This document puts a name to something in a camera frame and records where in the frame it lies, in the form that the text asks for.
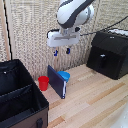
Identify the blue plastic bowl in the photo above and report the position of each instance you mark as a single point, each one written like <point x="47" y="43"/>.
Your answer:
<point x="64" y="76"/>

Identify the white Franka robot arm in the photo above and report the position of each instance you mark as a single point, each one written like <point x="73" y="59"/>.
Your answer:
<point x="71" y="13"/>

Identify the white item atop fryer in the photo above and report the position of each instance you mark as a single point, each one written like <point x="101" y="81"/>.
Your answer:
<point x="119" y="31"/>

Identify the black air fryer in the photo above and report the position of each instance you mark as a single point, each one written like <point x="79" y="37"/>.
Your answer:
<point x="111" y="56"/>

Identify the black fabric storage box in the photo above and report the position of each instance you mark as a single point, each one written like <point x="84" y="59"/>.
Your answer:
<point x="20" y="96"/>

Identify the dark blue flat board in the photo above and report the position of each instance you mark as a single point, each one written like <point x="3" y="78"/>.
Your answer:
<point x="56" y="82"/>

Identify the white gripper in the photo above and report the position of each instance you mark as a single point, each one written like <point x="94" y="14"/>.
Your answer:
<point x="62" y="38"/>

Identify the red plastic cup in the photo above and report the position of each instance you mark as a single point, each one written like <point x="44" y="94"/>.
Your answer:
<point x="43" y="83"/>

